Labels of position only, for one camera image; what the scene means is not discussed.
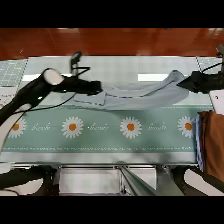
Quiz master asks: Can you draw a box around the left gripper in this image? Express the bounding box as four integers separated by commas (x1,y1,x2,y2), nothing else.
71,79,104,97

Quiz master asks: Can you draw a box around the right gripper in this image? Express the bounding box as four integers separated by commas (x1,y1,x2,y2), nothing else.
176,70,208,95

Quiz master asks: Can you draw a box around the pale grey-blue shirt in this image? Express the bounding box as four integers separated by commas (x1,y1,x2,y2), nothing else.
72,69,191,111

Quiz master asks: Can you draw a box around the blue garment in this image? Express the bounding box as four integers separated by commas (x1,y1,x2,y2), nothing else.
194,114,204,172

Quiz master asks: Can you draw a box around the brown garment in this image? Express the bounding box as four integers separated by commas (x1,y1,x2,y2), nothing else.
197,109,224,185

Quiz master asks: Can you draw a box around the black cable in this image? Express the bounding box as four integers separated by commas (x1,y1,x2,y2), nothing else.
199,61,224,75
19,92,78,113

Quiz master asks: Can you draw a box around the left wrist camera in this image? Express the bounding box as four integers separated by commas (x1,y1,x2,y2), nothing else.
68,51,91,80

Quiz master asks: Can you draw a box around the silver frame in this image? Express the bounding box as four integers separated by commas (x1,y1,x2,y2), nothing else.
0,162,224,197

